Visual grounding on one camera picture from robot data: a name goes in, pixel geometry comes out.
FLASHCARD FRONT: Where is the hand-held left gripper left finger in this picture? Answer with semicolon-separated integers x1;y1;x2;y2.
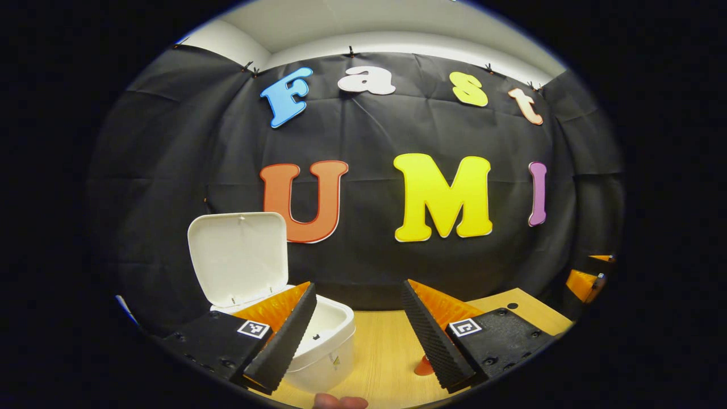
161;281;319;394

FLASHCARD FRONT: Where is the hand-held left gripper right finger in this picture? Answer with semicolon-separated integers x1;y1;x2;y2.
401;278;556;394

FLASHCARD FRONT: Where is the white desktop garbage bin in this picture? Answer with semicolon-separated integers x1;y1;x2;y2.
187;212;357;394

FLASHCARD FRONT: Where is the wooden desktop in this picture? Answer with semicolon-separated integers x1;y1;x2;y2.
250;288;574;409

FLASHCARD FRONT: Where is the black backdrop cloth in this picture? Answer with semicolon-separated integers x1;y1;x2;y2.
88;43;625;336

